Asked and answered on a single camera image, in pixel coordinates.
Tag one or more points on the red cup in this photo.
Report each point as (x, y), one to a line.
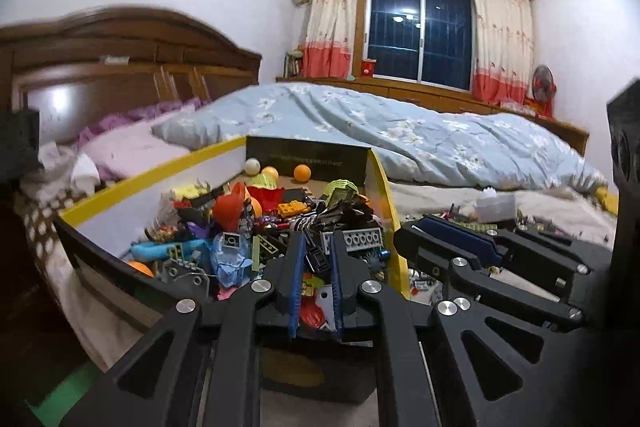
(368, 69)

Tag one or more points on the green floor mat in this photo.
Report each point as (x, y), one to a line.
(65, 392)

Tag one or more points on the brown wooden headboard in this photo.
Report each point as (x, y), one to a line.
(115, 52)

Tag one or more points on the yellow cardboard box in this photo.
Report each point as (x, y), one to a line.
(125, 207)

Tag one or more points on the brown dotted blanket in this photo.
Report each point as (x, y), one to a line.
(45, 222)

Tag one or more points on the purple pillow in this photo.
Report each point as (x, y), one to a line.
(130, 147)

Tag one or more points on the dark window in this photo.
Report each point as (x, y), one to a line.
(420, 32)

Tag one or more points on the black toy brick piece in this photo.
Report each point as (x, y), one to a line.
(318, 257)

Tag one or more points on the row of books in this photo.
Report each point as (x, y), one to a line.
(294, 64)

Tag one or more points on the grey perforated toy brick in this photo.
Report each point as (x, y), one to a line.
(357, 241)

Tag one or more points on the heap of colourful plastic toys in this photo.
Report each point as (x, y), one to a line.
(235, 227)

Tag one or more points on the yellow plush toy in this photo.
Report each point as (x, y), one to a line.
(607, 200)

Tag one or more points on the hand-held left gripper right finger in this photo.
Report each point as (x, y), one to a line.
(337, 277)

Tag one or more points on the cream red floral curtain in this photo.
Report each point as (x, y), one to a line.
(502, 42)
(330, 17)

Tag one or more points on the grey plastic box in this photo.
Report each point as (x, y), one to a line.
(496, 207)

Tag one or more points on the dark object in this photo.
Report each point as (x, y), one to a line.
(17, 147)

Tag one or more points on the white ball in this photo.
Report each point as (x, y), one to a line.
(252, 166)

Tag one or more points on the light blue floral duvet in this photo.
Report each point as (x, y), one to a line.
(400, 132)

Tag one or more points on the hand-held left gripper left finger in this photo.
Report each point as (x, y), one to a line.
(297, 272)

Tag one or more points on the white crumpled cloth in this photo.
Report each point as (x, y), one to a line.
(84, 172)

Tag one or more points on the red standing fan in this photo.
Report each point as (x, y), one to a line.
(543, 87)

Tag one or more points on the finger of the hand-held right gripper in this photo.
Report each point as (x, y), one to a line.
(460, 237)
(525, 302)

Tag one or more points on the red plastic toy helmet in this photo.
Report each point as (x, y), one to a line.
(229, 209)

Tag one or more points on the orange ball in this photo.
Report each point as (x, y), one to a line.
(270, 172)
(141, 268)
(302, 173)

